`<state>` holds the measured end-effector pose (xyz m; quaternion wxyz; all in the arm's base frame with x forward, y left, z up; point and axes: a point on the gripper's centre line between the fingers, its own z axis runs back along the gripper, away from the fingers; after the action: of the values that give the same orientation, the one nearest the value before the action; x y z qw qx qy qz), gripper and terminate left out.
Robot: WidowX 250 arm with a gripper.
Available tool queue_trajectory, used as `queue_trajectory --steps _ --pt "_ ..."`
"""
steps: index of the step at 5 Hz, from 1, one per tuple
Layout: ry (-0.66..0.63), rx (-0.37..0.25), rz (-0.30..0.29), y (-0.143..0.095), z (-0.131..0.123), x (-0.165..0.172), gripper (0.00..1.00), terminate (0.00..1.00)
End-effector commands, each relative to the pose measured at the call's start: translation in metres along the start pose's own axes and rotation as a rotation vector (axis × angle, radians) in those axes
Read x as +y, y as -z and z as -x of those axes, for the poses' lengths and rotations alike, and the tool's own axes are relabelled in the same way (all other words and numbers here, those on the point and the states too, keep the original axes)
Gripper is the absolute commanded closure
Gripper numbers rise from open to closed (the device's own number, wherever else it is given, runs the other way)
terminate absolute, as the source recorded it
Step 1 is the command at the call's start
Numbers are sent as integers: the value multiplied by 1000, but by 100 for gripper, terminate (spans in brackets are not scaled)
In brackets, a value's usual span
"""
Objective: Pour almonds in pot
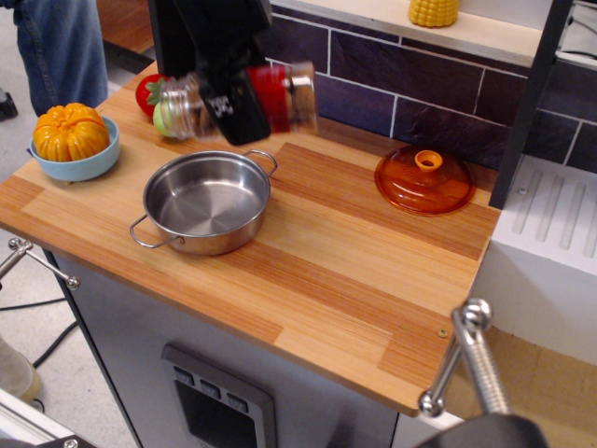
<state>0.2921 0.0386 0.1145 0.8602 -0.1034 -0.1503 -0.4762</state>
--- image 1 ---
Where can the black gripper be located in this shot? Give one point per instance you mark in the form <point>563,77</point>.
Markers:
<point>224,48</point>

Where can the clear almond jar red label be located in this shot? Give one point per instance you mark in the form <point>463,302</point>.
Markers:
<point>286,94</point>

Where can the stainless steel pot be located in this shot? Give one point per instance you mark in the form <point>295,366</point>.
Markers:
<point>206,203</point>

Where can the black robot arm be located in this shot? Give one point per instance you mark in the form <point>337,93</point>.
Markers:
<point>217,10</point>

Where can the orange glass pot lid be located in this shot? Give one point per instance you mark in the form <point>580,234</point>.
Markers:
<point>425,181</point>

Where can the green toy pear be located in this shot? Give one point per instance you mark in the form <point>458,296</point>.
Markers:
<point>158,121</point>

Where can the red toy tomato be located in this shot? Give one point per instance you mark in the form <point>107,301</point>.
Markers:
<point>147,94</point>

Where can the light blue bowl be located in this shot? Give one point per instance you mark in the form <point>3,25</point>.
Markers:
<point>86,169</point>

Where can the yellow toy pumpkin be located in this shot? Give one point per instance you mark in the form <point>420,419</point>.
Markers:
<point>72,132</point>

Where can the person leg blue jeans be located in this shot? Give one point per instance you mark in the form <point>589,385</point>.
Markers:
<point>61,45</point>

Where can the yellow toy corn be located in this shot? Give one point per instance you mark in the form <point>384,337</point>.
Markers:
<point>433,13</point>

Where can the grey toy oven panel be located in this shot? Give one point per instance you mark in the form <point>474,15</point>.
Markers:
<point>218,408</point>

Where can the silver clamp screw right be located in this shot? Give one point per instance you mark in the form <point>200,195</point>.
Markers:
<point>468,345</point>

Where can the white drain board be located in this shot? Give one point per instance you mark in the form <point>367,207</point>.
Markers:
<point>551,213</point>

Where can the beige shoe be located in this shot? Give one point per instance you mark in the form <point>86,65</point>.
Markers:
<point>18,375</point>

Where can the silver clamp handle left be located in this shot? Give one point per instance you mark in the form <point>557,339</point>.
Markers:
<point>21,249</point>

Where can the black vertical post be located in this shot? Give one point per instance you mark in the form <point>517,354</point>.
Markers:
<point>544,59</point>

